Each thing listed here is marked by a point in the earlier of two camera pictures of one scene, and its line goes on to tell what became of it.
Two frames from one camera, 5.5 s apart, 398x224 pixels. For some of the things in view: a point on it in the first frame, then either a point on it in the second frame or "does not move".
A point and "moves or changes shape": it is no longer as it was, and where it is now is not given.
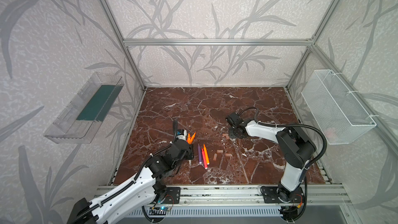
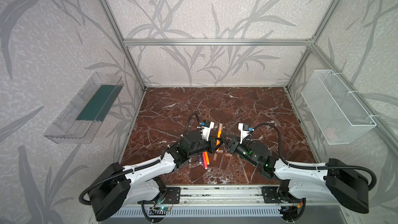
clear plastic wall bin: [77, 123] does not move
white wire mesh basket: [341, 116] does not move
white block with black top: [181, 134] to [207, 126]
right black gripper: [232, 121] to [234, 144]
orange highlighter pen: [193, 138] moves or changes shape
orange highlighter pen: [206, 154] does not move
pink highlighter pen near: [204, 159] does not move
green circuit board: [158, 210] does not move
